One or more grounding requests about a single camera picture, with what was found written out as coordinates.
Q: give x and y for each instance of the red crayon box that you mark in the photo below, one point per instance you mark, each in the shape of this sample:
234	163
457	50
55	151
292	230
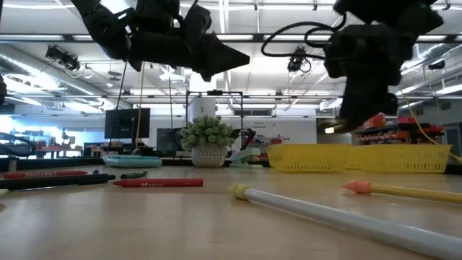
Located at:
43	174

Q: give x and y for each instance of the green crayon Madter print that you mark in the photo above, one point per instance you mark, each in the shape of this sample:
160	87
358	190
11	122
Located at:
133	175

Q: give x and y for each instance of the yellow pencil with orange cap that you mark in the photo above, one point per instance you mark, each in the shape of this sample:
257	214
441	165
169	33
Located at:
415	193

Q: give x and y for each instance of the yellow plastic slotted bin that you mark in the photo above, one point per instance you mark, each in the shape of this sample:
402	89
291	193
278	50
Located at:
402	159
307	157

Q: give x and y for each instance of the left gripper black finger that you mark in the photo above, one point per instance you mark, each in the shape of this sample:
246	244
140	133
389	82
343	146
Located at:
220	57

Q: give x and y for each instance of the white pencil with yellow cap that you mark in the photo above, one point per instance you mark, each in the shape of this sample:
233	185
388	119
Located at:
361	224

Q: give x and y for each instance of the shelf with red boxes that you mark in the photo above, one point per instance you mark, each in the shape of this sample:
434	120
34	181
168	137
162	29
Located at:
397	135

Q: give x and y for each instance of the slim black pen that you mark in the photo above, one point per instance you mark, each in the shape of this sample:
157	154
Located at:
54	181

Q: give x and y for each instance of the green plant in white pot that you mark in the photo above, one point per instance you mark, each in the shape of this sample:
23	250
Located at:
207	137

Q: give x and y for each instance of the black monitor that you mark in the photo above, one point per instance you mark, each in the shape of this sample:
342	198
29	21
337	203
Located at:
126	122

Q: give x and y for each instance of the red crayon Madter print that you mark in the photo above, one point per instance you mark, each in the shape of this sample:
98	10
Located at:
159	183

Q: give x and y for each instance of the black ceiling device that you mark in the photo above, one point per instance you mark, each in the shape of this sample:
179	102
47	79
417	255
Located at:
63	57

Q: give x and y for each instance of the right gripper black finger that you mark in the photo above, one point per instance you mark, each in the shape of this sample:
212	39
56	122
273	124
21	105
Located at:
364	104

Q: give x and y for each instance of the mint green stapler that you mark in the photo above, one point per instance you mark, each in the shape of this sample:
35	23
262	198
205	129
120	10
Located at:
245	155

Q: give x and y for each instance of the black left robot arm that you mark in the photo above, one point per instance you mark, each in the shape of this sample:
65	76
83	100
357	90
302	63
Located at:
104	32

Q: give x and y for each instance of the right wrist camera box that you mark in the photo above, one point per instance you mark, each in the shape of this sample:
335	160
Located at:
335	56

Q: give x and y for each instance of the black rig top beam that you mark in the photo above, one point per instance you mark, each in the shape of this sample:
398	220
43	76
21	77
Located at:
452	37

